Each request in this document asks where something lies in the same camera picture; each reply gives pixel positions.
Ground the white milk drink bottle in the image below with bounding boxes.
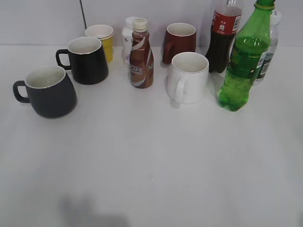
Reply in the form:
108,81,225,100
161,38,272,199
122,17,139,68

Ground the thin black cable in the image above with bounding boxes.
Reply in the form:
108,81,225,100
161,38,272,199
80,0,87,29

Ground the yellow paper cup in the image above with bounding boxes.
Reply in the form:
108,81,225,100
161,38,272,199
85,25,114,63

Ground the green soda bottle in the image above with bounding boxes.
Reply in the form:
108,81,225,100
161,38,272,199
218,0,275,112

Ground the black tapered mug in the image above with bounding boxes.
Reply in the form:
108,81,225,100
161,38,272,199
55,36,109,85

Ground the dark red mug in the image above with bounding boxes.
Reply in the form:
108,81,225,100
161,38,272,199
162,23,196,64

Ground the dark grey round mug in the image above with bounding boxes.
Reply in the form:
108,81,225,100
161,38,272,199
12,66,77,119

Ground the clear water bottle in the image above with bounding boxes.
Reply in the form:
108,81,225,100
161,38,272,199
253,10,282,86

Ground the brown Nescafe coffee bottle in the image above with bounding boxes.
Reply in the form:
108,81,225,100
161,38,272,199
129,18,154,89

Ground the white ceramic mug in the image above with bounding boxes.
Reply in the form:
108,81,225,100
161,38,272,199
167,52,209,108

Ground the cola bottle red label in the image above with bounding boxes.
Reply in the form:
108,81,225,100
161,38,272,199
206,0,243,73

